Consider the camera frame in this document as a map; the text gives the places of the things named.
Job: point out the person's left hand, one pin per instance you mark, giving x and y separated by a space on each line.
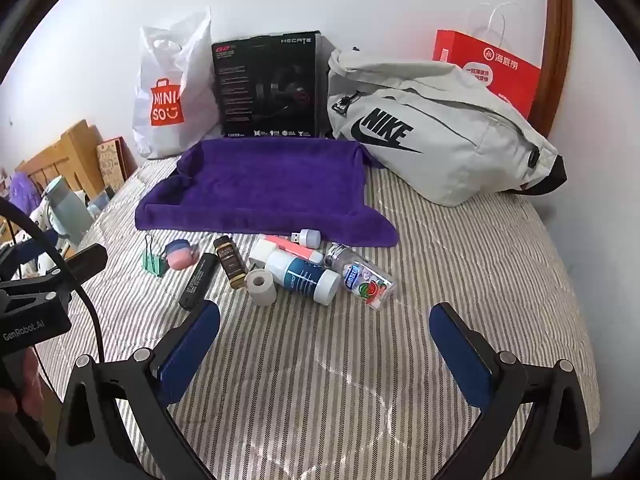
12 380

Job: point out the grey sling bag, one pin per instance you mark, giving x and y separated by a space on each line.
450 160

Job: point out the white plastic shopping bag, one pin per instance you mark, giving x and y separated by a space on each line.
170 60

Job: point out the clear sanitizer bottle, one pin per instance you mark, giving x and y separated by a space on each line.
365 280

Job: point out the pink and blue earbud case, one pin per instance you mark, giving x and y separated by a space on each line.
176 257

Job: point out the red paper bag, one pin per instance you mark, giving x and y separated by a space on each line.
460 55

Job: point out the striped bed sheet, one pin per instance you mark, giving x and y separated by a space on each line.
320 360

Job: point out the small white cap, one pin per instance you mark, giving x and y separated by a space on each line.
310 236

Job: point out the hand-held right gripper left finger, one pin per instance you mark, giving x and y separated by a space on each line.
187 355

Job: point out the pale blue water bottle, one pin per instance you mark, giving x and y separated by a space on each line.
67 210

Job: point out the wooden door frame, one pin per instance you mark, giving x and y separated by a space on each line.
557 35

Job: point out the purple fluffy toy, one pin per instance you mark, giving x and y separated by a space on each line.
22 190

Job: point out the brown bottle with gold label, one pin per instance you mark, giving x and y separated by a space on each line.
230 265

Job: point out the pink highlighter pen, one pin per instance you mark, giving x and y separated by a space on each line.
292 247

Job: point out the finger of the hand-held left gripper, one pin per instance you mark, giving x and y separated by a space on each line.
82 262
35 251

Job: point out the wooden headboard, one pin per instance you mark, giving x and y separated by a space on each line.
70 150

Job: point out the black headset box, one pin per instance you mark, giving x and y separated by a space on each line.
265 85

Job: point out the grey tape roll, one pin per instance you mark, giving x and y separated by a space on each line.
262 290

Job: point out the small white tube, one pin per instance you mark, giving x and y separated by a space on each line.
260 251

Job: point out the purple towel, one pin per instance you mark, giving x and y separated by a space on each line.
260 185

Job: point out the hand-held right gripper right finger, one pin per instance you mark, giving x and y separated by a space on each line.
462 355

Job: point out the green binder clip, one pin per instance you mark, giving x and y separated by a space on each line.
154 262

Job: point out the white and blue bottle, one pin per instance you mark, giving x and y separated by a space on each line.
300 275

